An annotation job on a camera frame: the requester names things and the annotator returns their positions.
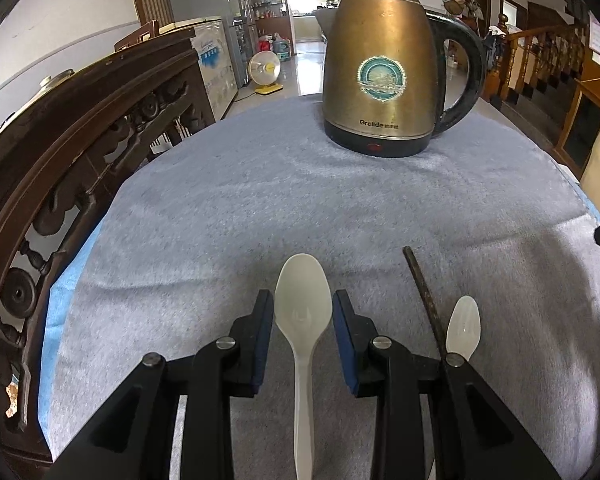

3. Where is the small white plastic spoon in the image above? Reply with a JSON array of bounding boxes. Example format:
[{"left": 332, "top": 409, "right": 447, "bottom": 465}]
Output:
[{"left": 445, "top": 296, "right": 481, "bottom": 361}]

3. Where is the dark chopstick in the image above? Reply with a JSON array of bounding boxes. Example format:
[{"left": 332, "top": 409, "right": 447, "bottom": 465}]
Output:
[{"left": 402, "top": 246, "right": 446, "bottom": 358}]

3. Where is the large white plastic spoon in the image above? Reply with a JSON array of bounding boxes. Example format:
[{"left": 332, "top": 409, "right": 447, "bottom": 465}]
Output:
[{"left": 274, "top": 254, "right": 332, "bottom": 479}]

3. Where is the blue under cloth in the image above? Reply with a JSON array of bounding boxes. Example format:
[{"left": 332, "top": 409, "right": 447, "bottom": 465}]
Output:
[{"left": 38, "top": 222, "right": 102, "bottom": 441}]

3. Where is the grey table cloth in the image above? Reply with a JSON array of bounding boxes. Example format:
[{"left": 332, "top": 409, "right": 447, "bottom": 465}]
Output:
[{"left": 46, "top": 96, "right": 600, "bottom": 479}]

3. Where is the wooden stair railing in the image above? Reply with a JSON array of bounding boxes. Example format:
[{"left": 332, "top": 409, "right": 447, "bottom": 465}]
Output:
[{"left": 484, "top": 12, "right": 596, "bottom": 126}]

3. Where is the brass electric kettle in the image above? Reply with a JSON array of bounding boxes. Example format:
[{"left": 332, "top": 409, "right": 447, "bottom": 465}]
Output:
[{"left": 323, "top": 0, "right": 486, "bottom": 157}]

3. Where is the dark carved wooden sideboard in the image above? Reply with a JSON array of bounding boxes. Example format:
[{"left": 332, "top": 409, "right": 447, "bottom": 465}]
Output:
[{"left": 0, "top": 26, "right": 214, "bottom": 479}]

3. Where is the yellow white floor fan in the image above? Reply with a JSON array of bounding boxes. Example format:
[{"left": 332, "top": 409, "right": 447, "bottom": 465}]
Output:
[{"left": 248, "top": 50, "right": 283, "bottom": 96}]

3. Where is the white chest freezer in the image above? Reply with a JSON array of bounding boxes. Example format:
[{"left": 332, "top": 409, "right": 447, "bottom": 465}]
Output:
[{"left": 159, "top": 16, "right": 238, "bottom": 120}]

